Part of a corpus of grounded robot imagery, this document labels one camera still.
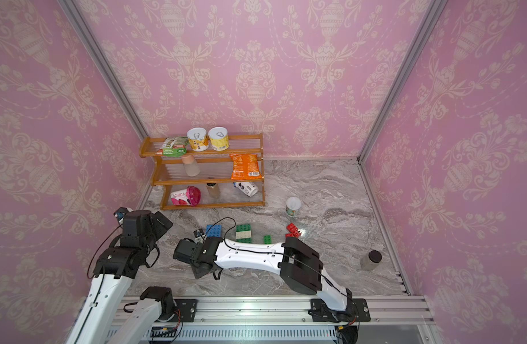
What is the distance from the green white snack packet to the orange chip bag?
0.71 ft

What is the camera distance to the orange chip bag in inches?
36.8

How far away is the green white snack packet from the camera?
810 mm
